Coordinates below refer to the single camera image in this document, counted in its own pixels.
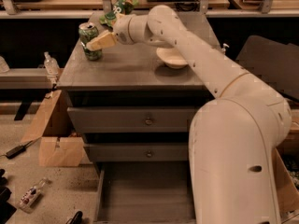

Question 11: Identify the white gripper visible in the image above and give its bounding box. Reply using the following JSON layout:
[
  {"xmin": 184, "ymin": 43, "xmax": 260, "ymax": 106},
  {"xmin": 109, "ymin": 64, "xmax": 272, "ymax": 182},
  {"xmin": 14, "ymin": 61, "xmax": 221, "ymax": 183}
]
[{"xmin": 86, "ymin": 15, "xmax": 134, "ymax": 51}]

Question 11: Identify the green soda can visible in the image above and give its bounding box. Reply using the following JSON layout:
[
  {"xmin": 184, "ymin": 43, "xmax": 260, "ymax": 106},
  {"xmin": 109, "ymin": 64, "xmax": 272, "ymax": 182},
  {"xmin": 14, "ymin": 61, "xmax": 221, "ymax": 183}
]
[{"xmin": 78, "ymin": 22, "xmax": 102, "ymax": 61}]

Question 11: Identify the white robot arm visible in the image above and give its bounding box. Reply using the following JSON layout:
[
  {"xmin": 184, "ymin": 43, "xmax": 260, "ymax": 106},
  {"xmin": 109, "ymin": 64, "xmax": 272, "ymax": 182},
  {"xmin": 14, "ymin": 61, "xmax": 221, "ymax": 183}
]
[{"xmin": 87, "ymin": 5, "xmax": 292, "ymax": 224}]

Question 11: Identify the grey drawer cabinet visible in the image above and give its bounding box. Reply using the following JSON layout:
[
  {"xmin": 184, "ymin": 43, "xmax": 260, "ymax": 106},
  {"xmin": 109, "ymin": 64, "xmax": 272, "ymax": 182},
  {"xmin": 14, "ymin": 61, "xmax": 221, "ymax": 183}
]
[{"xmin": 56, "ymin": 10, "xmax": 222, "ymax": 173}]

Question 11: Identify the grey top drawer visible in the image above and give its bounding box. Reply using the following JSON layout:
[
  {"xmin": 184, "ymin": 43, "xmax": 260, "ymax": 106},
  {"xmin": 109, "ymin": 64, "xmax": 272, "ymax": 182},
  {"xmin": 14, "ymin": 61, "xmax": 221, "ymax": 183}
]
[{"xmin": 67, "ymin": 106, "xmax": 195, "ymax": 133}]

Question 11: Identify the grey middle drawer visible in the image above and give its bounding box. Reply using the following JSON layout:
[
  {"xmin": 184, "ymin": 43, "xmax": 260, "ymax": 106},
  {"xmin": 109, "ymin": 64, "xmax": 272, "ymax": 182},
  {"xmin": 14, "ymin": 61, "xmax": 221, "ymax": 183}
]
[{"xmin": 84, "ymin": 143, "xmax": 189, "ymax": 162}]

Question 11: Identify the grey open bottom drawer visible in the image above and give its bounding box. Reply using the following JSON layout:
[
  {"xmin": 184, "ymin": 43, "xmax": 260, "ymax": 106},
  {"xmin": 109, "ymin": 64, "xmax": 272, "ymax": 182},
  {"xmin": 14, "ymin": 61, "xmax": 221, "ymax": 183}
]
[{"xmin": 93, "ymin": 161, "xmax": 196, "ymax": 224}]

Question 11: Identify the green chip bag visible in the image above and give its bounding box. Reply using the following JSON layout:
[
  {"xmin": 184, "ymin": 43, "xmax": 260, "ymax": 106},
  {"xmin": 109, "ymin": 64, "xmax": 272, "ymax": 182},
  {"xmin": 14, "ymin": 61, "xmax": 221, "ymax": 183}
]
[{"xmin": 99, "ymin": 0, "xmax": 138, "ymax": 27}]

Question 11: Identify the clear sanitizer bottle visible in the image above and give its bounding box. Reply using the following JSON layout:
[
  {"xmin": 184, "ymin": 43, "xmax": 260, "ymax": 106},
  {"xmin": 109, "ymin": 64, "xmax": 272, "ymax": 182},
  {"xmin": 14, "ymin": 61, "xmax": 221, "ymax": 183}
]
[{"xmin": 44, "ymin": 51, "xmax": 59, "ymax": 76}]

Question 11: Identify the white paper bowl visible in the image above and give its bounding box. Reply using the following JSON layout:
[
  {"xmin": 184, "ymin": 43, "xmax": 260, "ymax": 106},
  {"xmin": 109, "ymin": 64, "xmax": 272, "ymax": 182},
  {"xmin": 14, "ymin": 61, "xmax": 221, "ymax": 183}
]
[{"xmin": 156, "ymin": 48, "xmax": 188, "ymax": 69}]

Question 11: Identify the small white pump bottle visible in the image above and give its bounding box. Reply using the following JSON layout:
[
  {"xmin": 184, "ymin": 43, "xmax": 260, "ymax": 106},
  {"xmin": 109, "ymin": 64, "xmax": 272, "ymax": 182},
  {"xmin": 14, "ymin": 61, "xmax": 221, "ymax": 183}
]
[{"xmin": 221, "ymin": 43, "xmax": 230, "ymax": 54}]

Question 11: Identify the left cardboard box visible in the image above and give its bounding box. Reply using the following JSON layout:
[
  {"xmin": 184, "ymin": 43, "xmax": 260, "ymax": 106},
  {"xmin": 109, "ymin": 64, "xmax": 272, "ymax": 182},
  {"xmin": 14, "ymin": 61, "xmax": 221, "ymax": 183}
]
[{"xmin": 21, "ymin": 91, "xmax": 84, "ymax": 167}]

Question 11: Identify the cardboard box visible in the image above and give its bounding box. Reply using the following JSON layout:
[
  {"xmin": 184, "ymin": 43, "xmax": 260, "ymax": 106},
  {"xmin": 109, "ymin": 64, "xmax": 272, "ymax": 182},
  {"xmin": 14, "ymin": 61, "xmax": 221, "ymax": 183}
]
[
  {"xmin": 21, "ymin": 91, "xmax": 84, "ymax": 167},
  {"xmin": 273, "ymin": 118, "xmax": 299, "ymax": 213}
]

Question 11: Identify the black power adapter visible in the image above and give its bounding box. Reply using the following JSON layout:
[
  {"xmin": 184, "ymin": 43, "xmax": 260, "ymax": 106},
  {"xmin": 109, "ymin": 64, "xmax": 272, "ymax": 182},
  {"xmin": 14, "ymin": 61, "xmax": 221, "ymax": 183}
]
[{"xmin": 6, "ymin": 146, "xmax": 26, "ymax": 160}]

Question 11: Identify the plastic bottle on floor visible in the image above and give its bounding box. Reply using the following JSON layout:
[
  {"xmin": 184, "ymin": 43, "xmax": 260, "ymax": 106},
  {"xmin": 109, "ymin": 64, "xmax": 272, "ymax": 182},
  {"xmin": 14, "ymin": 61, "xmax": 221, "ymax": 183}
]
[{"xmin": 18, "ymin": 177, "xmax": 50, "ymax": 213}]

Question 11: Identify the right cardboard box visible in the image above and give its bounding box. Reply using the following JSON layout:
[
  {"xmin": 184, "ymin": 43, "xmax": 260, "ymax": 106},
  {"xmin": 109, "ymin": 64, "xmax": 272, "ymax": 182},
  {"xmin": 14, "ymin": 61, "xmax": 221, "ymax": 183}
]
[{"xmin": 273, "ymin": 118, "xmax": 299, "ymax": 213}]

